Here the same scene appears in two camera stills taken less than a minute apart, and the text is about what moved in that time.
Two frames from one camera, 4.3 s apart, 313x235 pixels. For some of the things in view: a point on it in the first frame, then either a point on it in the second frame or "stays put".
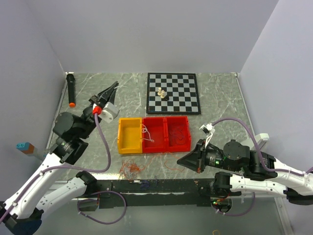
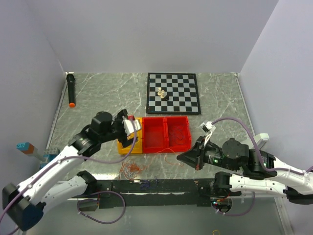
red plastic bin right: (177, 136) stays put
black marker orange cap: (71, 83) stays put
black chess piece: (167, 98) stays put
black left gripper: (105, 94) to (118, 120)
